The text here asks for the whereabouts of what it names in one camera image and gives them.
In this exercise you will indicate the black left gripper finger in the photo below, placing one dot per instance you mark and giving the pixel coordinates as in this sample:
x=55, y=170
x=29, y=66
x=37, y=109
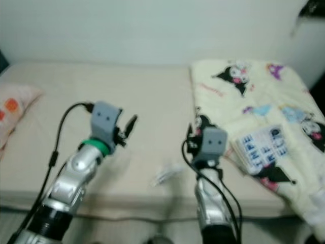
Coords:
x=131, y=125

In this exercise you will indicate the white blue lettered book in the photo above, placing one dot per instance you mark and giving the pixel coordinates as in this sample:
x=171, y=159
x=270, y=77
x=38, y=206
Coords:
x=264, y=147

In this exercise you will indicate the pink pillow orange print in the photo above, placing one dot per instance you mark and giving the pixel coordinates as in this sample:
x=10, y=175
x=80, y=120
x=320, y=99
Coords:
x=15, y=107

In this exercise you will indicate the cream bed mattress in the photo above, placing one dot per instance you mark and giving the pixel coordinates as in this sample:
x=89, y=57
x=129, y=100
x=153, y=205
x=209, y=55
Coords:
x=132, y=86

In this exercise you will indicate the cream cartoon print blanket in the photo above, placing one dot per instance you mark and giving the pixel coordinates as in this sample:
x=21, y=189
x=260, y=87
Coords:
x=269, y=91

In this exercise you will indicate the teal padded headboard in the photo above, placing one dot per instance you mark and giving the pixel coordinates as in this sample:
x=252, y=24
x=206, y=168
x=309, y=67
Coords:
x=4, y=63

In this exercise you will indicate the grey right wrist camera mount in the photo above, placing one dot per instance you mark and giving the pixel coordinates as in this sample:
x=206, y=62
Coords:
x=214, y=143

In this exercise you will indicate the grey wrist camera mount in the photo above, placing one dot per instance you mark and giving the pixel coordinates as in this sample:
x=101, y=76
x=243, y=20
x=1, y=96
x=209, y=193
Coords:
x=105, y=118
x=214, y=143

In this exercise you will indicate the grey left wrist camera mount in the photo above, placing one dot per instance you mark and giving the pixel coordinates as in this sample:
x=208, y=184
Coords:
x=105, y=118

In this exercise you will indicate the black wall shelf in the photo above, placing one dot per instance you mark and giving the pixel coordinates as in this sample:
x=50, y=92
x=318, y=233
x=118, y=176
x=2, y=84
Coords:
x=314, y=9

